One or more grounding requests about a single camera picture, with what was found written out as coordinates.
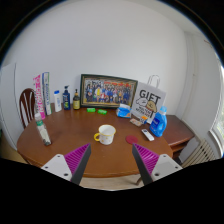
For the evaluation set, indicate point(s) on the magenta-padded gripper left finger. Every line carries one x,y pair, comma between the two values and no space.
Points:
63,165

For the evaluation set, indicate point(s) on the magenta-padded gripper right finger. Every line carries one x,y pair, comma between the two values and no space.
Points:
160,165

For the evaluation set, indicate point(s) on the clear green-labelled drink bottle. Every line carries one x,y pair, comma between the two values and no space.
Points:
42,131

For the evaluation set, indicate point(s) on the white remote control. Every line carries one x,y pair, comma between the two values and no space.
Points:
147,134

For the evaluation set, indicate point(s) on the flat round red coaster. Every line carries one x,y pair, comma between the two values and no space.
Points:
132,139

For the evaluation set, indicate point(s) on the brown wooden side cabinet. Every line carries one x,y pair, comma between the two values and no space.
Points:
178,131

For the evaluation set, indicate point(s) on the blue detergent bottle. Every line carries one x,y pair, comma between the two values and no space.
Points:
158,124

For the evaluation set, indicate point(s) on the white radiator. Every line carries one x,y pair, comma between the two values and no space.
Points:
200,154

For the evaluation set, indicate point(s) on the colourful puzzle cube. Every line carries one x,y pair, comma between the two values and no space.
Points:
143,119

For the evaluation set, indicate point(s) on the small snack packet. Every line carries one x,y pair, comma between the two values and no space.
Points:
135,122

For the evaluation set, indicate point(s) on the small green box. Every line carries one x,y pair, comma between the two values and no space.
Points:
102,111
91,109

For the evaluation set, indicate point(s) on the white bottle with blue cap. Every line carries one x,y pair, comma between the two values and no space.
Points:
58,101

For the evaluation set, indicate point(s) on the dark brown pump bottle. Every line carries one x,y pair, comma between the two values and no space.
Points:
76,101

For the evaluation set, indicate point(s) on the dark blue pump bottle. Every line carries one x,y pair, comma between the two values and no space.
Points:
66,99

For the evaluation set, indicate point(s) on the white paper gift bag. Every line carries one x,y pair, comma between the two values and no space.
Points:
149,100

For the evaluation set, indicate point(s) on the dark wooden chair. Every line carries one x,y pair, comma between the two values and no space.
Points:
26,106

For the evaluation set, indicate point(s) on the tall pink box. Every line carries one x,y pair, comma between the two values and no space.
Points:
39,98

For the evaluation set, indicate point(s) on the tall white and green box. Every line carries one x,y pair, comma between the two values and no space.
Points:
47,94

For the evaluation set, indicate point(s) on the white refrigerator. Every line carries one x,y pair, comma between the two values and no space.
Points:
7,106

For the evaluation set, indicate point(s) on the framed group photo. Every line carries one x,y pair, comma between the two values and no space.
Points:
107,90

